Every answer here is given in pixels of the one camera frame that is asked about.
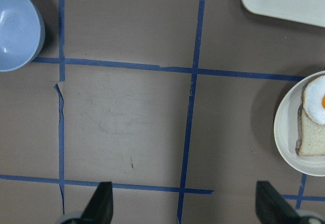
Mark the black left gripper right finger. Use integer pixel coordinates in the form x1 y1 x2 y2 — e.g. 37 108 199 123
255 181 303 223

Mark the bread slice on plate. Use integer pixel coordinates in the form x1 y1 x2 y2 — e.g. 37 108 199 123
295 102 325 157

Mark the blue bowl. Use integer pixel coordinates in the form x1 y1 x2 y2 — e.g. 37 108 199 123
1 0 45 72

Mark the fried egg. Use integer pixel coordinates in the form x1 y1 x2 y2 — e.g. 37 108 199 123
303 76 324 125

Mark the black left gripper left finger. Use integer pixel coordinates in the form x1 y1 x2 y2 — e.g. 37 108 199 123
80 182 113 223

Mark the cream round plate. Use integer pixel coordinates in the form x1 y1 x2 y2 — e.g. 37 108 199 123
273 71 324 177

